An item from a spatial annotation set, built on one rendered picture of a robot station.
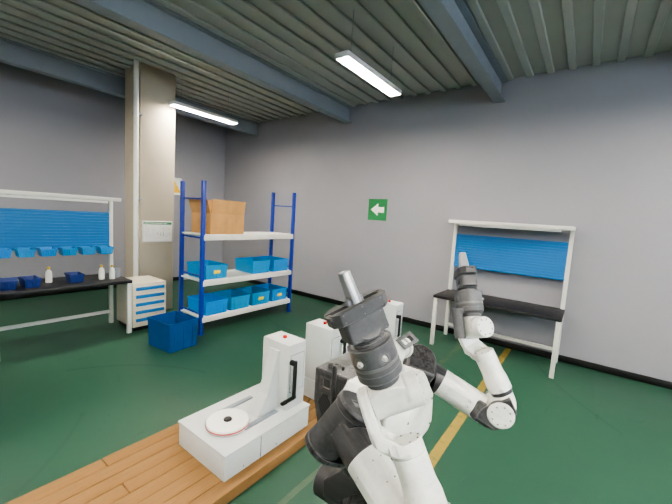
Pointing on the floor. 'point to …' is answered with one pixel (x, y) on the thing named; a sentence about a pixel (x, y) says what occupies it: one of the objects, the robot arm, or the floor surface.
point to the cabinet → (142, 300)
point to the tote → (172, 331)
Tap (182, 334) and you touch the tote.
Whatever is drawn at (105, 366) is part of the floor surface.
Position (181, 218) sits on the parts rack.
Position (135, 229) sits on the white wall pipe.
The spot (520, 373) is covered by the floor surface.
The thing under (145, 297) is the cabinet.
